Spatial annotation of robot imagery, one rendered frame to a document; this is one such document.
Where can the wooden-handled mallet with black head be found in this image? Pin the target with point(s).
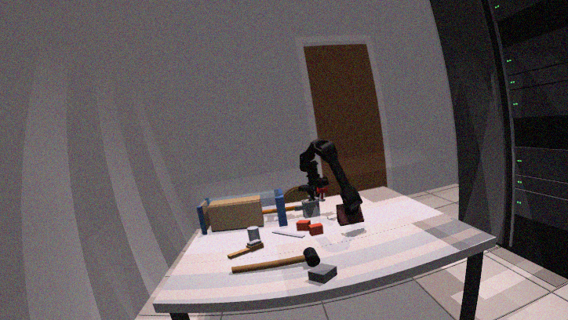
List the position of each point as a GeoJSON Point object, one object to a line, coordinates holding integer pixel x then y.
{"type": "Point", "coordinates": [309, 255]}

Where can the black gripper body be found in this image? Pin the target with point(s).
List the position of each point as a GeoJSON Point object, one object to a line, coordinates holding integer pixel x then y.
{"type": "Point", "coordinates": [310, 187]}

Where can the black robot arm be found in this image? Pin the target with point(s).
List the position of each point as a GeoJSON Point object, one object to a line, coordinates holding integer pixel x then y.
{"type": "Point", "coordinates": [328, 152]}

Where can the grey cylinder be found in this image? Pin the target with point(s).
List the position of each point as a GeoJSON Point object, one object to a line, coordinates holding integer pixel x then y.
{"type": "Point", "coordinates": [253, 233]}

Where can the orange-red cube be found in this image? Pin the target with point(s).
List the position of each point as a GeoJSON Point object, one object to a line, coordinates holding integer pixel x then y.
{"type": "Point", "coordinates": [315, 229]}
{"type": "Point", "coordinates": [302, 225]}

